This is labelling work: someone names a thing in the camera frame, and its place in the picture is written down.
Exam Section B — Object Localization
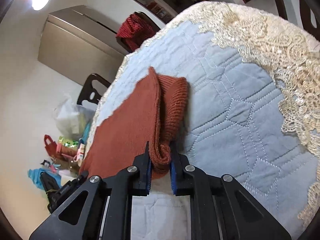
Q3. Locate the rust orange knit sweater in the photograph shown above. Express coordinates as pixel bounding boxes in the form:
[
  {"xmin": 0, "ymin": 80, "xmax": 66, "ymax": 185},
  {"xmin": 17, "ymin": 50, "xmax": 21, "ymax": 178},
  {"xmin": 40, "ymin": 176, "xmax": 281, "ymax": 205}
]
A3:
[{"xmin": 80, "ymin": 67, "xmax": 188, "ymax": 179}]

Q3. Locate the blue plastic item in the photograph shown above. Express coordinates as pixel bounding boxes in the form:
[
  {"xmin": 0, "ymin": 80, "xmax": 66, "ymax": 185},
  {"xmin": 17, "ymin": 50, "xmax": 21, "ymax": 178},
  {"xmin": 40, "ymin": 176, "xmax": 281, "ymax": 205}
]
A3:
[{"xmin": 27, "ymin": 168, "xmax": 61, "ymax": 191}]

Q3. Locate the green patterned box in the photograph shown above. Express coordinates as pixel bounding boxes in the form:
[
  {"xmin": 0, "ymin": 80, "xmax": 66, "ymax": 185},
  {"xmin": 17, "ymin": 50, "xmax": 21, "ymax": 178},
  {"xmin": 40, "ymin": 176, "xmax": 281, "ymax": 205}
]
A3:
[{"xmin": 58, "ymin": 136, "xmax": 79, "ymax": 150}]

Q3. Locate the white plastic bag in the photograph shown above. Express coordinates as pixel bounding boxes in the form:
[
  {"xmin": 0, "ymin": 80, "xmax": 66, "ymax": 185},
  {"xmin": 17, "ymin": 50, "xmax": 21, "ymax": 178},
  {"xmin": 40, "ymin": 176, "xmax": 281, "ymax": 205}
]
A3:
[{"xmin": 53, "ymin": 96, "xmax": 94, "ymax": 141}]

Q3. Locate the dark wooden chair left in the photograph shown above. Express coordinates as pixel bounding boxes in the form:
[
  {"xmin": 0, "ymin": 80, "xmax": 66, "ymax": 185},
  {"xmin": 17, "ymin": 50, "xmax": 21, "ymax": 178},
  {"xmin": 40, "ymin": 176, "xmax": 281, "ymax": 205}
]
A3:
[{"xmin": 77, "ymin": 73, "xmax": 111, "ymax": 106}]

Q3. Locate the white quilted lace tablecloth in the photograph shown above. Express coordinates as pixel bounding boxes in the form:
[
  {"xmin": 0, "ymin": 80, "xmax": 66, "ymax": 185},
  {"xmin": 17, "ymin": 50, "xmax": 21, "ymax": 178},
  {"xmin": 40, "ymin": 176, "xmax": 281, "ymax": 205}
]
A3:
[{"xmin": 83, "ymin": 2, "xmax": 319, "ymax": 239}]

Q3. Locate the red checked cloth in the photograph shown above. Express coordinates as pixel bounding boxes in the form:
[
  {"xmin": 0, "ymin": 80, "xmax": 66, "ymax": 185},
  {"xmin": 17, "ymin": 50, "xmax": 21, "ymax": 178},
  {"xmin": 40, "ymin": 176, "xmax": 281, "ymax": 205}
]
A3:
[{"xmin": 115, "ymin": 13, "xmax": 157, "ymax": 52}]

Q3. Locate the beige cabinet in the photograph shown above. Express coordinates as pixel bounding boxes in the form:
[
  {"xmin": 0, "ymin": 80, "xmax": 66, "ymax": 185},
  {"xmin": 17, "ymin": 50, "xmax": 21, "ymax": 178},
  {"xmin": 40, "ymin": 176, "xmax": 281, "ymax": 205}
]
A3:
[{"xmin": 38, "ymin": 5, "xmax": 127, "ymax": 85}]

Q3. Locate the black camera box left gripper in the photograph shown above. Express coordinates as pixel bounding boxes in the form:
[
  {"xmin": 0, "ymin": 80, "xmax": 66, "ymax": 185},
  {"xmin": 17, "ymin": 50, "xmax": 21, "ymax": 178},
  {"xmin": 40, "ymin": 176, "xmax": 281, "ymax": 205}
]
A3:
[{"xmin": 40, "ymin": 172, "xmax": 60, "ymax": 213}]

